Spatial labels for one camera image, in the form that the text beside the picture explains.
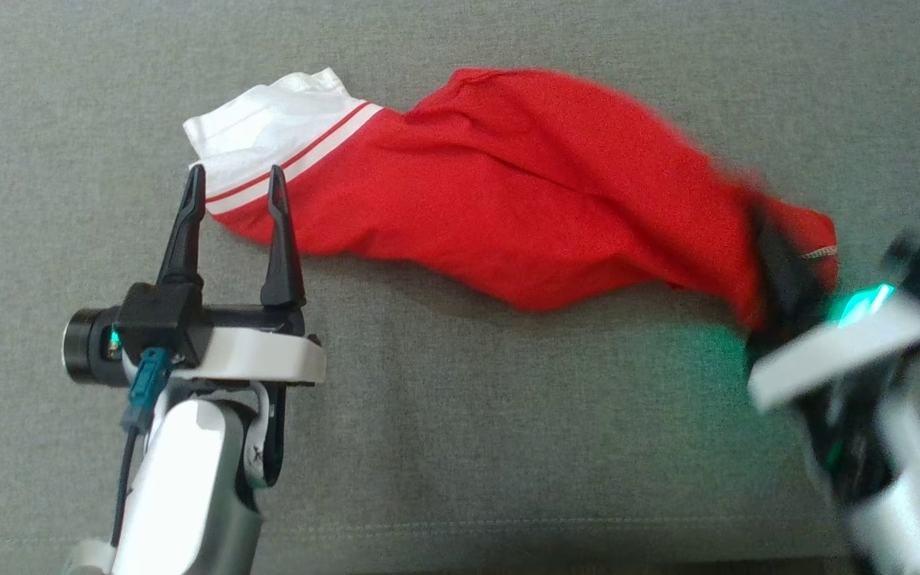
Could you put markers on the large grey sofa ottoman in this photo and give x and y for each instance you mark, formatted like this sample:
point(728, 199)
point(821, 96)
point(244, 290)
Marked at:
point(460, 439)

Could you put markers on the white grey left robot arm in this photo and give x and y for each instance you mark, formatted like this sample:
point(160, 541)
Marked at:
point(188, 479)

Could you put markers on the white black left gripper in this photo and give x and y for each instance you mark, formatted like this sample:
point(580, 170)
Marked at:
point(268, 359)

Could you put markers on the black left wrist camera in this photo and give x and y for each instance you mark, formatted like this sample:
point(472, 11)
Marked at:
point(160, 319)

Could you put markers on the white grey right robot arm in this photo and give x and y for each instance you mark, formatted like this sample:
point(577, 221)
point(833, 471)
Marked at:
point(907, 495)

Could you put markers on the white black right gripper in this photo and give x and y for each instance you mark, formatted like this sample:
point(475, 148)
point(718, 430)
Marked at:
point(843, 351)

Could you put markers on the red white sports jersey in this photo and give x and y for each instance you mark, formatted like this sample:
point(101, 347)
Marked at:
point(524, 184)

